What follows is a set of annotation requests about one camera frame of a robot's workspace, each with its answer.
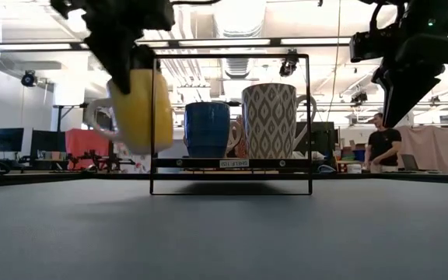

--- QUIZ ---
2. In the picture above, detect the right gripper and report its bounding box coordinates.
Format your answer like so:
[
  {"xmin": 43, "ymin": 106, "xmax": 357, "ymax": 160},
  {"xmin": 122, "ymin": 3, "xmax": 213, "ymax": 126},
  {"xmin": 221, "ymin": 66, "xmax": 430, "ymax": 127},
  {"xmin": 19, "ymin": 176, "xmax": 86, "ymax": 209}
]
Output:
[{"xmin": 371, "ymin": 0, "xmax": 448, "ymax": 128}]

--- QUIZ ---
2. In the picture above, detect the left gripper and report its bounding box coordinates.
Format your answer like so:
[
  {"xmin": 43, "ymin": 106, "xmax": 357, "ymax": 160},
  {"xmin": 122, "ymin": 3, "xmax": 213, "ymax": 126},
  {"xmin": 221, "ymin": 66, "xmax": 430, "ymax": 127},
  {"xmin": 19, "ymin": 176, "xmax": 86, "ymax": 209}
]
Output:
[{"xmin": 79, "ymin": 0, "xmax": 157, "ymax": 95}]

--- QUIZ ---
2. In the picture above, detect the yellow ceramic mug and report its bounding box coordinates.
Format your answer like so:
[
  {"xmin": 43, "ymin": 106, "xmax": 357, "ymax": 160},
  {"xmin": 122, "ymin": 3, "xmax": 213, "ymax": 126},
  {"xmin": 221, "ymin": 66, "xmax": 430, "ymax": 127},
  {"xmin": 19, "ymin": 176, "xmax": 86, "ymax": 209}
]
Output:
[{"xmin": 83, "ymin": 68, "xmax": 174, "ymax": 156}]

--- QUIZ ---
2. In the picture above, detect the blue mug with white handle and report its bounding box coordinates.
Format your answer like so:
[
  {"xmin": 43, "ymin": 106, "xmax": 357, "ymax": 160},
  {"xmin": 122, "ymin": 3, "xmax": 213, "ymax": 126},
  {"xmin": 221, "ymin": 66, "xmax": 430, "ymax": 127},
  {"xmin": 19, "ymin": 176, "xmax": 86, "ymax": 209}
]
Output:
[{"xmin": 183, "ymin": 101, "xmax": 244, "ymax": 159}]

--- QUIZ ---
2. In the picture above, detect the grey white ikat mug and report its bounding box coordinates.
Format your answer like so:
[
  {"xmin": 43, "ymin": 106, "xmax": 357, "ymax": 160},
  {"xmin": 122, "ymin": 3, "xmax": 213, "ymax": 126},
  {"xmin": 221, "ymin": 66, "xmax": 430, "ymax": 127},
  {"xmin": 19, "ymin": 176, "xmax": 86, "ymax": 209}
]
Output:
[{"xmin": 241, "ymin": 82, "xmax": 318, "ymax": 159}]

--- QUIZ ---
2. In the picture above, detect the black ceiling spotlight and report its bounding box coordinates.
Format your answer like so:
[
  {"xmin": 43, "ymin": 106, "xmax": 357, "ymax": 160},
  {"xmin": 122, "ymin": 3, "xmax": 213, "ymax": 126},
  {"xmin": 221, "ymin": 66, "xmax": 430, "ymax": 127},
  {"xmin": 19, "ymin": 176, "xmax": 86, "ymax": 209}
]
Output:
[
  {"xmin": 350, "ymin": 91, "xmax": 369, "ymax": 106},
  {"xmin": 20, "ymin": 69, "xmax": 38, "ymax": 88},
  {"xmin": 278, "ymin": 49, "xmax": 299, "ymax": 78}
]

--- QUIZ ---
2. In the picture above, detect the person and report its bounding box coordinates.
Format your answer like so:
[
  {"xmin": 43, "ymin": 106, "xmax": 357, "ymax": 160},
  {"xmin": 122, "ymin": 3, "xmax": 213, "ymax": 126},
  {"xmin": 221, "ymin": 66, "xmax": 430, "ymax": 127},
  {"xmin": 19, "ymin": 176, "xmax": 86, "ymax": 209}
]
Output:
[{"xmin": 363, "ymin": 112, "xmax": 403, "ymax": 174}]

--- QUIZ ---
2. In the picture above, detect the beige curtain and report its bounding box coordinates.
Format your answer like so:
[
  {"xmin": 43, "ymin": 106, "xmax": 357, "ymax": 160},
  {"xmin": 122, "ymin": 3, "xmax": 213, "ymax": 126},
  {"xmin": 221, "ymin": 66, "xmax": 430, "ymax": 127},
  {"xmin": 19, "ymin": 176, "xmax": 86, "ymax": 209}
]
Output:
[{"xmin": 394, "ymin": 124, "xmax": 448, "ymax": 173}]

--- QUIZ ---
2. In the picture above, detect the grey open laptop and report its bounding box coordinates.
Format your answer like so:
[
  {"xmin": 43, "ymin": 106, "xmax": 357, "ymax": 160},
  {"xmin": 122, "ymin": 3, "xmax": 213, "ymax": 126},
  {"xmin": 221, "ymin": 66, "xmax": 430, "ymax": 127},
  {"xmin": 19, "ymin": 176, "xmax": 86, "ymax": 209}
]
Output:
[{"xmin": 400, "ymin": 153, "xmax": 422, "ymax": 172}]

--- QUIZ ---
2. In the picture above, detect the stack of coloured bins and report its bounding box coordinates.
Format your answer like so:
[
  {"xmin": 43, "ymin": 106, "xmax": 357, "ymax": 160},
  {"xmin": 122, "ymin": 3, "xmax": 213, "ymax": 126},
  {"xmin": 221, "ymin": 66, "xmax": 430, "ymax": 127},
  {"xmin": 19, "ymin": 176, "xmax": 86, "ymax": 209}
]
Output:
[{"xmin": 339, "ymin": 145, "xmax": 366, "ymax": 174}]

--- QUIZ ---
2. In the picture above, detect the black box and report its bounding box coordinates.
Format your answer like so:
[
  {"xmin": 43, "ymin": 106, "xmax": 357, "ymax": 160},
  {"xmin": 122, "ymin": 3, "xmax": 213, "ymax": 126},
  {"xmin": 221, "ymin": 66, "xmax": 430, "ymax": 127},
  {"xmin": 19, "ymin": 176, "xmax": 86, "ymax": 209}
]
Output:
[{"xmin": 294, "ymin": 121, "xmax": 337, "ymax": 156}]

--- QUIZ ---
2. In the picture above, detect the red partition cloth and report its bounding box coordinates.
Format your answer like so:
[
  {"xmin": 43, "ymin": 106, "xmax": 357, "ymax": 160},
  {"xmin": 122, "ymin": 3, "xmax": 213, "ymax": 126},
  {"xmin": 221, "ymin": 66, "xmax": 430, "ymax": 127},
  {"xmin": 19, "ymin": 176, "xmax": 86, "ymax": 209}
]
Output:
[{"xmin": 65, "ymin": 128, "xmax": 111, "ymax": 160}]

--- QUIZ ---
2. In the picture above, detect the long ceiling light strip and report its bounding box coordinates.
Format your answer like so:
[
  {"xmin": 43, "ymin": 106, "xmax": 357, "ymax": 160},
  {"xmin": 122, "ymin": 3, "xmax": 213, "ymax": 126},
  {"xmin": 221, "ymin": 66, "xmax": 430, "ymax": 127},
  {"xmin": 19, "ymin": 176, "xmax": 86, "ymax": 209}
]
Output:
[{"xmin": 0, "ymin": 42, "xmax": 73, "ymax": 51}]

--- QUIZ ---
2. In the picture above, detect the black computer monitor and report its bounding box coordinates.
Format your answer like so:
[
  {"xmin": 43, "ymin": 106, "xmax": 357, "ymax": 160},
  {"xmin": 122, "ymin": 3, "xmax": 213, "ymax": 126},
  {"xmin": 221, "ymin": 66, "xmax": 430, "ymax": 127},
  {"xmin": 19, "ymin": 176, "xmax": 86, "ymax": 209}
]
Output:
[
  {"xmin": 30, "ymin": 129, "xmax": 67, "ymax": 157},
  {"xmin": 0, "ymin": 127, "xmax": 26, "ymax": 152}
]

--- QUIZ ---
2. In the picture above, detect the blue-grey table mat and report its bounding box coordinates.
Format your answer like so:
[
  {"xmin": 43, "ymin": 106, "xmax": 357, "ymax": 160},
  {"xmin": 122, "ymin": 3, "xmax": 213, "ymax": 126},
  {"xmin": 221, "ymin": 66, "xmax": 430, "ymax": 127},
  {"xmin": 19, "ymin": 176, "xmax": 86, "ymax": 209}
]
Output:
[{"xmin": 0, "ymin": 178, "xmax": 448, "ymax": 280}]

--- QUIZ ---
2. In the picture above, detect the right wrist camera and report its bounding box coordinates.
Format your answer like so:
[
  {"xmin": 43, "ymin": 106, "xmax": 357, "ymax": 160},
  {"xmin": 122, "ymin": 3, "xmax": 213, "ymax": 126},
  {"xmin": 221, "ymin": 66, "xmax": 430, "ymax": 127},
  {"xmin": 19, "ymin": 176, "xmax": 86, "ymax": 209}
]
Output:
[{"xmin": 349, "ymin": 30, "xmax": 389, "ymax": 63}]

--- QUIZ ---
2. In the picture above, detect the silver ceiling air duct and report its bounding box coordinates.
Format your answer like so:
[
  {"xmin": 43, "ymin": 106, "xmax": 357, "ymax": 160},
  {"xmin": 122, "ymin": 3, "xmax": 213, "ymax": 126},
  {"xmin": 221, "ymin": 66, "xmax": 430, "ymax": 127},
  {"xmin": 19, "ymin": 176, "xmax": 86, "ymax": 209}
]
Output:
[{"xmin": 212, "ymin": 0, "xmax": 267, "ymax": 79}]

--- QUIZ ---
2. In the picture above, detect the wooden shelf with black frame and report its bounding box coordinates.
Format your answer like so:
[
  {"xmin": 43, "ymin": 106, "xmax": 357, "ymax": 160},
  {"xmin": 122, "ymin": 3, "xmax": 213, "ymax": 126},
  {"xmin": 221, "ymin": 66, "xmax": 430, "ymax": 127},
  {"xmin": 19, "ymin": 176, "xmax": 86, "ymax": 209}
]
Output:
[{"xmin": 149, "ymin": 53, "xmax": 313, "ymax": 196}]

